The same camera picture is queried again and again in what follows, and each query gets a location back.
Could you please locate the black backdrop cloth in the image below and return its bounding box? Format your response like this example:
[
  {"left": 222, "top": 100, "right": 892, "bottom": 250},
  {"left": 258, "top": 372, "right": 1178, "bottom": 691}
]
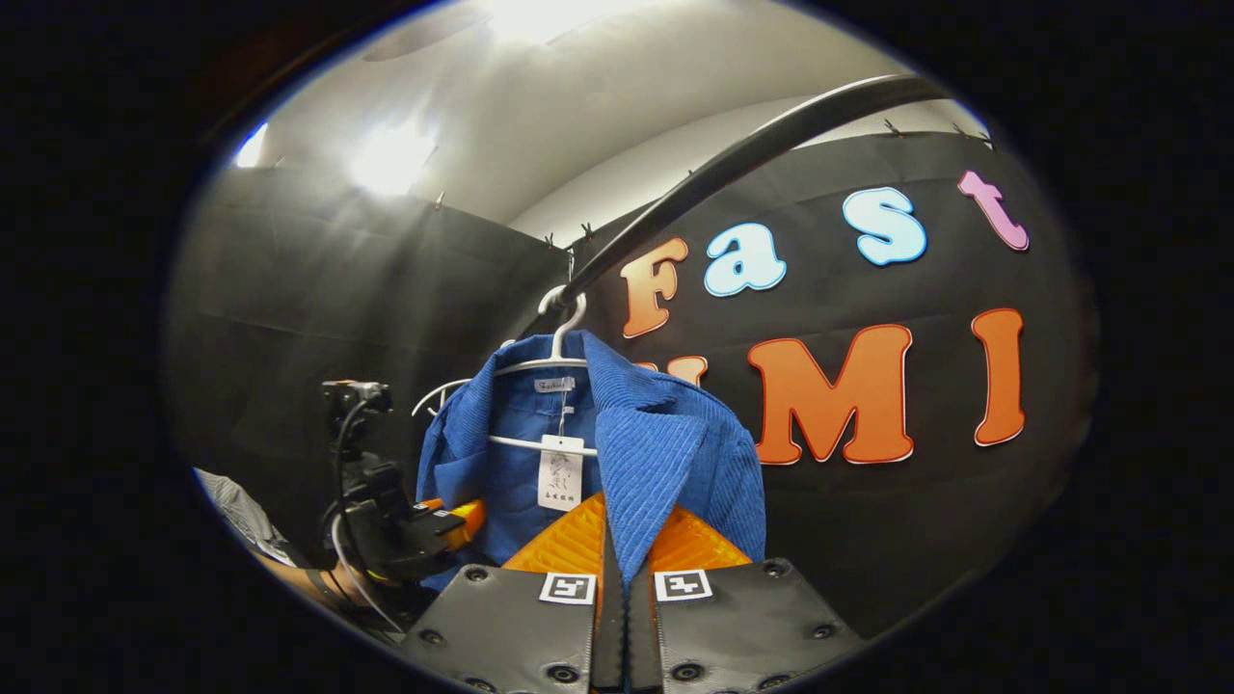
[
  {"left": 521, "top": 130, "right": 1100, "bottom": 642},
  {"left": 164, "top": 164, "right": 575, "bottom": 579}
]

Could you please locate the black clothes rail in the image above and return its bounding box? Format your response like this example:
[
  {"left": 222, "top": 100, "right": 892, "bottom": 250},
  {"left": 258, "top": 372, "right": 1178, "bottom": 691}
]
[{"left": 516, "top": 72, "right": 955, "bottom": 338}]

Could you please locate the small white plastic hanger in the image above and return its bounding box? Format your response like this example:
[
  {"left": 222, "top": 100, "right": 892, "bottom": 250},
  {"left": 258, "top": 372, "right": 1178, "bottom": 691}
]
[{"left": 411, "top": 378, "right": 475, "bottom": 418}]

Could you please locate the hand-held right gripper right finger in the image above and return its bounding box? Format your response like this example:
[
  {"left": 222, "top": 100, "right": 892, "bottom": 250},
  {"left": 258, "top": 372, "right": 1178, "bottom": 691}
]
[{"left": 627, "top": 503, "right": 864, "bottom": 694}]

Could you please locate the white paper hang tag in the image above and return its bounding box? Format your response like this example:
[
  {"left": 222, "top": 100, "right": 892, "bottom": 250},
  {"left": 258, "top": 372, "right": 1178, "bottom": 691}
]
[{"left": 537, "top": 435, "right": 585, "bottom": 512}]

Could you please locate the grey striped cloth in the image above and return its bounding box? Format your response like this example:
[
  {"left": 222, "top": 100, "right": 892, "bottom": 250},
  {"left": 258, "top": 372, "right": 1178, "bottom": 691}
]
[{"left": 193, "top": 467, "right": 295, "bottom": 570}]

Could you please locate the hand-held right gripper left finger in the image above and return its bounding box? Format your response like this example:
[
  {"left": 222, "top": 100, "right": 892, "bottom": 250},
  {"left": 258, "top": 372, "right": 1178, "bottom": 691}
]
[{"left": 397, "top": 492, "right": 628, "bottom": 694}]

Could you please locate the blue corduroy jacket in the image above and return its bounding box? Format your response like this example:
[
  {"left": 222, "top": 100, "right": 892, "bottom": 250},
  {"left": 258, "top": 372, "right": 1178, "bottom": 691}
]
[{"left": 415, "top": 330, "right": 767, "bottom": 594}]

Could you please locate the large white plastic hanger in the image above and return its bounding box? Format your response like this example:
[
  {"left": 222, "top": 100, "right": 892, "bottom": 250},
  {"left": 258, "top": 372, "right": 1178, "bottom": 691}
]
[{"left": 487, "top": 284, "right": 601, "bottom": 456}]

